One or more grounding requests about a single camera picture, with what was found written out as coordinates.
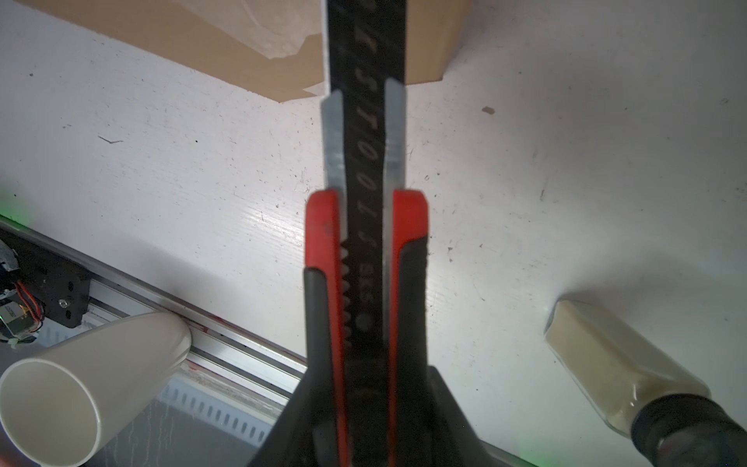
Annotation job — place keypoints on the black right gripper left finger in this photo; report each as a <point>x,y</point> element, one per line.
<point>288,441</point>

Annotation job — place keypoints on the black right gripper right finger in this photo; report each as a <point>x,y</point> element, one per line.
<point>455,442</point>

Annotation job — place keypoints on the red black utility knife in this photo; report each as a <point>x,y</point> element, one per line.
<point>365,253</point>

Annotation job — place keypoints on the brown cardboard express box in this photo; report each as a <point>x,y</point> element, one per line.
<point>272,48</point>

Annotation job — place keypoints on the black lid glass jar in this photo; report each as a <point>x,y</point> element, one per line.
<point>640,392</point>

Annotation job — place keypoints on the cream ceramic mug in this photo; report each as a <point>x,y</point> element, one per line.
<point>61,406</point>

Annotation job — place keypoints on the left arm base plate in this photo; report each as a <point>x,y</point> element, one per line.
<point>47,284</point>

